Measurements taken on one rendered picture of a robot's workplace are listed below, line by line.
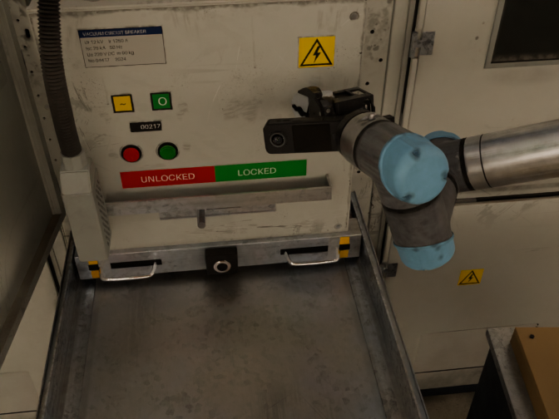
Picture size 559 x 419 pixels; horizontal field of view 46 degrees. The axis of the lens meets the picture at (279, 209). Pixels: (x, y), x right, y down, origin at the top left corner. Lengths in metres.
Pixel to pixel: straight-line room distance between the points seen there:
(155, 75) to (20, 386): 1.14
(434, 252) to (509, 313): 1.09
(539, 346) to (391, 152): 0.66
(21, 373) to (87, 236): 0.87
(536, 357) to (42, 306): 1.11
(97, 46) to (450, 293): 1.14
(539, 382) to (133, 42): 0.89
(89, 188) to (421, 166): 0.51
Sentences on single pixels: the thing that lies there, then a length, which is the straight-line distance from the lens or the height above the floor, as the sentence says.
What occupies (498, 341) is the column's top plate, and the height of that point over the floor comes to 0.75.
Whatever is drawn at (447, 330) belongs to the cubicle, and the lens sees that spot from 1.91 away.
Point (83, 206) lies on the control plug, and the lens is 1.06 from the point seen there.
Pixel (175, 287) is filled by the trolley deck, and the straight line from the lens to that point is 1.29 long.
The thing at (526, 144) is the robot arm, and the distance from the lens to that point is 0.91.
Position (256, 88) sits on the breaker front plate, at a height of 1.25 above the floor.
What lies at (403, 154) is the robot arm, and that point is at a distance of 0.76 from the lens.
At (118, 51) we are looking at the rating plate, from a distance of 1.03.
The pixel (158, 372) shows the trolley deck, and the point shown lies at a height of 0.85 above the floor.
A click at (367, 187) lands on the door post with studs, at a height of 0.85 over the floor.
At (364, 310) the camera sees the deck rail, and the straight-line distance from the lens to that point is 1.24.
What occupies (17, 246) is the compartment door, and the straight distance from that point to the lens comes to 1.35.
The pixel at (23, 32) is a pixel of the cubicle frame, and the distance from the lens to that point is 1.29.
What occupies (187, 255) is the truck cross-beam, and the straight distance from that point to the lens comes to 1.26.
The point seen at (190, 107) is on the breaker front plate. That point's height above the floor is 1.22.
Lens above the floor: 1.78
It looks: 40 degrees down
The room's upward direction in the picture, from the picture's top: straight up
